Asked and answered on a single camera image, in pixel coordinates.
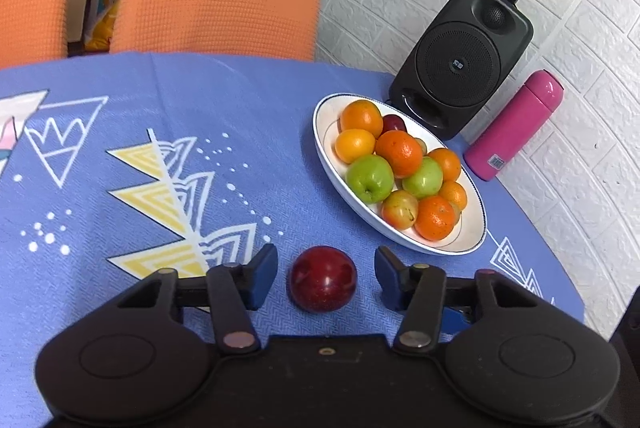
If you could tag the small orange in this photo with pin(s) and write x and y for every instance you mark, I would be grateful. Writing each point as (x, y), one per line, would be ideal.
(455, 194)

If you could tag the blue printed tablecloth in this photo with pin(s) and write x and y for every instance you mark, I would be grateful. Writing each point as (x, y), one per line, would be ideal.
(150, 108)

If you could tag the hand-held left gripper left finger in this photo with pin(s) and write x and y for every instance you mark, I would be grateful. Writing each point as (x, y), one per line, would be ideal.
(262, 278)

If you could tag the large orange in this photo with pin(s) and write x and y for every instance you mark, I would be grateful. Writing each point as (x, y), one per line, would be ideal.
(361, 118)

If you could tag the dark red plum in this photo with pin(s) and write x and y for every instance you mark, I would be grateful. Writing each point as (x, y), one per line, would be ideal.
(395, 123)

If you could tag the pink bottle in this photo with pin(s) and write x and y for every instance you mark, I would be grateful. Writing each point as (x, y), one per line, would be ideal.
(520, 118)

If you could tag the green apple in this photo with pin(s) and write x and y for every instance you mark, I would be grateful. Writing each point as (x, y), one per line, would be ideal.
(425, 178)
(370, 178)

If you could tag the dark red apple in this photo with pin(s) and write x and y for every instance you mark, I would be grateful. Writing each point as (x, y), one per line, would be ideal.
(322, 278)

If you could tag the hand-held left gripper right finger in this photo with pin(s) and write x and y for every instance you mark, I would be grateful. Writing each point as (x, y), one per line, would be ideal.
(391, 278)

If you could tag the small brown longan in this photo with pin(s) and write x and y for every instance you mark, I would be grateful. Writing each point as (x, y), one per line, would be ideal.
(457, 212)

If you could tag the mandarin orange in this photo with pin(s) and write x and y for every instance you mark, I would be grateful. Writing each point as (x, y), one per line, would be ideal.
(398, 154)
(435, 219)

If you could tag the white plate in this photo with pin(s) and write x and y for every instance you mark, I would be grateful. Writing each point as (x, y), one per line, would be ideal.
(466, 238)

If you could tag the black speaker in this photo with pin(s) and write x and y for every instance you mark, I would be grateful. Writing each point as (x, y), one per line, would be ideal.
(460, 63)

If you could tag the oval orange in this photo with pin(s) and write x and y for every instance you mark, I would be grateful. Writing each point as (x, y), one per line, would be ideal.
(354, 146)

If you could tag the red-yellow plum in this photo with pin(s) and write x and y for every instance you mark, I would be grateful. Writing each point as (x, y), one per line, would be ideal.
(400, 209)

